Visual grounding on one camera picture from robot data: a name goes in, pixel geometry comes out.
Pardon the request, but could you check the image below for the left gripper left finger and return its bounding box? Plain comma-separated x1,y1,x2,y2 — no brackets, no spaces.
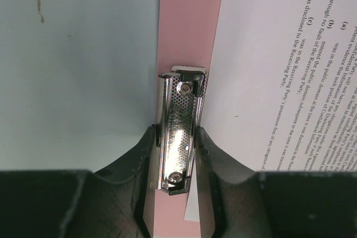
91,125,156,237

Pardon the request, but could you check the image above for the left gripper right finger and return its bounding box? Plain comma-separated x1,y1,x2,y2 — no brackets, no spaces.
195,128,268,237

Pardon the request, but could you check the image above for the printed text sheet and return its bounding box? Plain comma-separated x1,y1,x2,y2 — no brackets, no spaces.
183,0,357,221

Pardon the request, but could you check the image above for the metal clipboard clip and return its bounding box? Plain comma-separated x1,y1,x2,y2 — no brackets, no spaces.
156,66,208,196

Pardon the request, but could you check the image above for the pink clipboard folder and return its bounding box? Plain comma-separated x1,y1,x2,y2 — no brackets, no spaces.
144,0,221,237

